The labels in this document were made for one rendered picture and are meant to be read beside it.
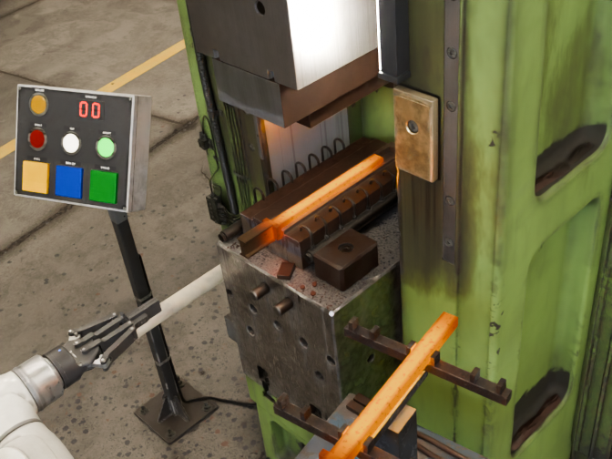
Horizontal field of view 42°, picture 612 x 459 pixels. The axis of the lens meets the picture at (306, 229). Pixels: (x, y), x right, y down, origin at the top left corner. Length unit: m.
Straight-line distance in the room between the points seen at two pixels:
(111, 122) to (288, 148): 0.43
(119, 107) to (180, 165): 2.03
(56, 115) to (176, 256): 1.43
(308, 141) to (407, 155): 0.54
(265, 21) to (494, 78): 0.41
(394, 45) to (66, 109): 0.93
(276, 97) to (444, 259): 0.46
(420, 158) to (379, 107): 0.59
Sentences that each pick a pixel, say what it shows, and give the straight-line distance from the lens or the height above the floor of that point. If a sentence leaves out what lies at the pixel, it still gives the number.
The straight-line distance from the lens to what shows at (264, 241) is 1.71.
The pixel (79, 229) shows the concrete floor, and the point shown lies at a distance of 3.68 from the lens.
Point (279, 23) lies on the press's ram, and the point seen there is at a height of 1.49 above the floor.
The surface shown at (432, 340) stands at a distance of 1.39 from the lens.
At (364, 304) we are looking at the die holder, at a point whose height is 0.87.
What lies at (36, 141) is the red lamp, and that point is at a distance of 2.08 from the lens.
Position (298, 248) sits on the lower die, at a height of 0.97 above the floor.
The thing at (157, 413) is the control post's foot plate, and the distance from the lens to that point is 2.74.
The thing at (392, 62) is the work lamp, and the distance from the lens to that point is 1.40.
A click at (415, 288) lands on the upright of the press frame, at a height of 0.88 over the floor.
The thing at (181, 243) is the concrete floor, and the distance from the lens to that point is 3.42.
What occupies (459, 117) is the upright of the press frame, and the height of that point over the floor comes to 1.33.
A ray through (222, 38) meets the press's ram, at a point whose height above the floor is 1.42.
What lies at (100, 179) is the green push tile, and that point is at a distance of 1.97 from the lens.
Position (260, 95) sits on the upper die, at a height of 1.32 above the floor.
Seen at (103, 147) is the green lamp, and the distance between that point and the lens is 1.96.
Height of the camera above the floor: 2.02
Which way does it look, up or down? 37 degrees down
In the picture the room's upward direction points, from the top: 7 degrees counter-clockwise
